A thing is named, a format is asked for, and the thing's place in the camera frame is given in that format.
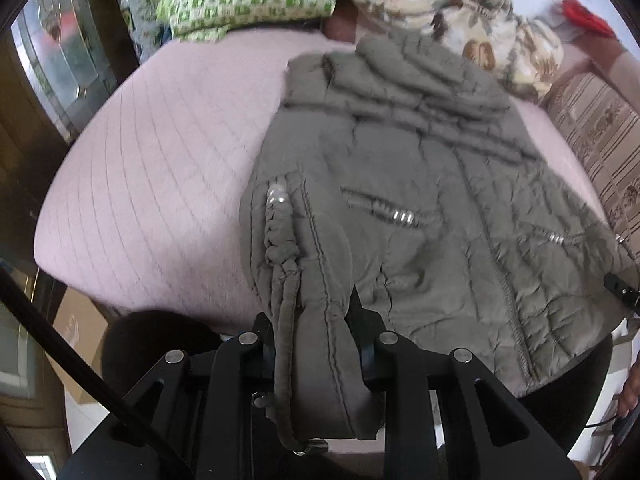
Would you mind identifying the leaf-print beige blanket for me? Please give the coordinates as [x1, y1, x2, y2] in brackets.
[350, 0, 564, 102]

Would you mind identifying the olive quilted puffer jacket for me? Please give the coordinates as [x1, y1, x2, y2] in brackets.
[240, 32, 639, 451]

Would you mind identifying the cardboard box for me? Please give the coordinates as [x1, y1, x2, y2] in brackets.
[53, 287, 108, 376]

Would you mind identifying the striped floral sofa cushion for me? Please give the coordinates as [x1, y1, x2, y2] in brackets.
[547, 73, 639, 257]

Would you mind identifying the wooden glass door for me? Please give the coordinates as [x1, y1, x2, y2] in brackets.
[1, 0, 138, 243]

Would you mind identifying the black cable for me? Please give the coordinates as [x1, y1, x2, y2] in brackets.
[581, 404, 626, 430]

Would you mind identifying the red cloth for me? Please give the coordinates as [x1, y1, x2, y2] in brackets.
[561, 0, 616, 38]

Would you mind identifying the pink quilted mattress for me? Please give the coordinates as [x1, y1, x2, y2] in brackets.
[32, 27, 609, 336]

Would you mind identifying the brown pink sofa backrest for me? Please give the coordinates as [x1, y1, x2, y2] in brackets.
[548, 32, 640, 112]

